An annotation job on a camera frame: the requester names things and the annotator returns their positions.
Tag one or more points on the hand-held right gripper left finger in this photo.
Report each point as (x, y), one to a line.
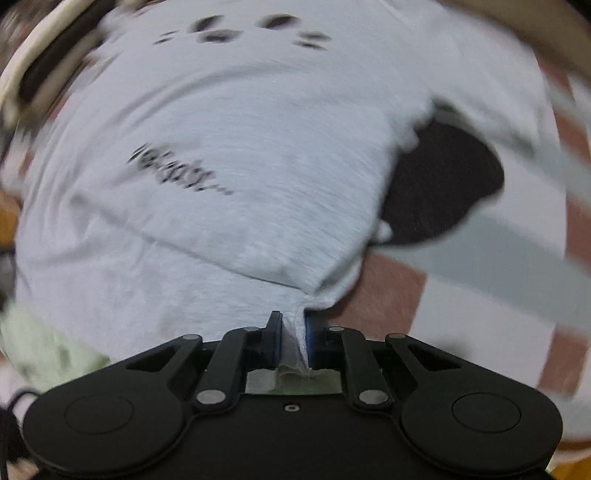
(274, 341)

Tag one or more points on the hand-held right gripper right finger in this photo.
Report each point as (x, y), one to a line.
(311, 344)

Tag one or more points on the light grey printed t-shirt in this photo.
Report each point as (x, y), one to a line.
(231, 138)

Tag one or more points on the checkered mat with black dog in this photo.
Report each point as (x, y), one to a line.
(485, 300)

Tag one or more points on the beige bed base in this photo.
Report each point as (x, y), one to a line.
(531, 23)

